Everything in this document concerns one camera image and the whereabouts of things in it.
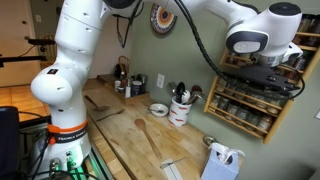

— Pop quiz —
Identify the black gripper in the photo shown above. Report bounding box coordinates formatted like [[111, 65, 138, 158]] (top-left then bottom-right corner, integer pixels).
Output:
[[229, 64, 301, 93]]

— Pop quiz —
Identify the glass spice jar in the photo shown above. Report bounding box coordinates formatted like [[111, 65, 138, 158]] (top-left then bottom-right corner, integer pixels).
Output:
[[309, 14, 320, 34], [217, 97, 230, 111], [298, 14, 313, 33], [294, 56, 308, 71], [247, 111, 262, 127], [257, 114, 274, 132], [235, 104, 252, 122], [268, 93, 290, 108], [226, 99, 240, 117]]

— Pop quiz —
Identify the dark wooden spoon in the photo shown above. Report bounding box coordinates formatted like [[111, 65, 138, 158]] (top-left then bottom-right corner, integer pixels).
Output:
[[191, 84, 203, 95]]

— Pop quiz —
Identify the small round metal tin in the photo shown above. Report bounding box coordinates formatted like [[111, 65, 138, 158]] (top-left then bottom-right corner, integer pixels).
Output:
[[203, 134, 218, 147]]

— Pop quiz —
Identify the black plastic spoon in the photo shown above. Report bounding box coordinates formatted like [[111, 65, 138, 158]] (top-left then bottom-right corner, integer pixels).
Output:
[[175, 81, 187, 104]]

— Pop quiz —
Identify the white ceramic utensil crock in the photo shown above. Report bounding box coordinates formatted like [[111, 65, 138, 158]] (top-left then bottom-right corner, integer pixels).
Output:
[[167, 95, 193, 127]]

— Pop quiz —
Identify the metal ladle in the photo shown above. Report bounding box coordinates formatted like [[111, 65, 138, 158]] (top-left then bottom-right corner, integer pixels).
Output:
[[167, 80, 178, 96]]

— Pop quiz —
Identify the blue-grey tissue box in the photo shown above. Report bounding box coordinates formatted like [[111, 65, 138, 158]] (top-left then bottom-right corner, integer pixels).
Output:
[[200, 142, 247, 180]]

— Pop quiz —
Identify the white ceramic bowl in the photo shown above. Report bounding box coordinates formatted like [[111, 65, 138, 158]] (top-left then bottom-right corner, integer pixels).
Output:
[[149, 102, 170, 118]]

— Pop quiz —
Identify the metal spoon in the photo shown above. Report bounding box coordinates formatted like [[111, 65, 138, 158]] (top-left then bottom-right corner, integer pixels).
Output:
[[144, 106, 165, 114]]

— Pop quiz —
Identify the dark pepper grinder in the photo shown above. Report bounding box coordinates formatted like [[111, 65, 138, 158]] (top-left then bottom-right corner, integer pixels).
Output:
[[141, 74, 148, 95]]

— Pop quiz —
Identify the white canister blue label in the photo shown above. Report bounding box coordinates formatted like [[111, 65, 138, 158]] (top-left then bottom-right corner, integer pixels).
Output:
[[130, 80, 143, 98]]

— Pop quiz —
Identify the light wooden spoon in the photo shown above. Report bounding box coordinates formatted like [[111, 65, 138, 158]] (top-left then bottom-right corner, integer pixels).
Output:
[[134, 118, 163, 160]]

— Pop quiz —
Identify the tall steel salt grinder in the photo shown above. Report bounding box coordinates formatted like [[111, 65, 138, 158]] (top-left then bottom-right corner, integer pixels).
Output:
[[124, 78, 132, 99]]

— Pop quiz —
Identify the metal fork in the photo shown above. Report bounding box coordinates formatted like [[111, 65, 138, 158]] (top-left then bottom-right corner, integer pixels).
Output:
[[95, 108, 126, 122]]

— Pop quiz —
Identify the wooden spice tray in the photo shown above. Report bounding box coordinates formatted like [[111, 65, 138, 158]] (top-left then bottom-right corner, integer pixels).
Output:
[[96, 73, 150, 104]]

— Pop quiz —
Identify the grey metal spatula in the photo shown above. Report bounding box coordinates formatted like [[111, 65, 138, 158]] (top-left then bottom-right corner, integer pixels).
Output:
[[83, 94, 111, 113]]

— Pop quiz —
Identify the wooden chair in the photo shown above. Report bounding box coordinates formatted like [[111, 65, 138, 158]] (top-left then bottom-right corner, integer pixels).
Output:
[[35, 32, 58, 64]]

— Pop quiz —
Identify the beige door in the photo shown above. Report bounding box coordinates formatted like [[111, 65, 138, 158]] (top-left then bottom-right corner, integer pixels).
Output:
[[0, 0, 43, 88]]

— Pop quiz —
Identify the black chair back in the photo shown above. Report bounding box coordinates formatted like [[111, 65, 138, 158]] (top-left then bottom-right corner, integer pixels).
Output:
[[0, 105, 21, 180]]

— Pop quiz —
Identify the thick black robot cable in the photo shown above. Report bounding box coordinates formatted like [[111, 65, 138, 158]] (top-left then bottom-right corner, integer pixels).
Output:
[[172, 0, 241, 84]]

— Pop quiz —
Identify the decorative painted wall plate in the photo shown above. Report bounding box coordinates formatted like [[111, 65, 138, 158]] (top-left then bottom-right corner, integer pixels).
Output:
[[149, 3, 178, 36]]

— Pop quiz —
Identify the thin black cable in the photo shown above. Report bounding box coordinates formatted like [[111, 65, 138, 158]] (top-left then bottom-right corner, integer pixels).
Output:
[[113, 0, 144, 49]]

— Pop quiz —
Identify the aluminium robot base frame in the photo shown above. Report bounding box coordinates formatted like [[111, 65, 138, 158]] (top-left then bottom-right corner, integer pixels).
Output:
[[19, 143, 114, 180]]

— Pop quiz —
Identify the short black mount bar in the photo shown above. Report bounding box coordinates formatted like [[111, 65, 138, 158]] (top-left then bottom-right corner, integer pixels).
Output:
[[24, 35, 56, 47]]

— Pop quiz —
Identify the long black mount bar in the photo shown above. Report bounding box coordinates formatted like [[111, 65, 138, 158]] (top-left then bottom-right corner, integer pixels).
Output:
[[0, 54, 48, 68]]

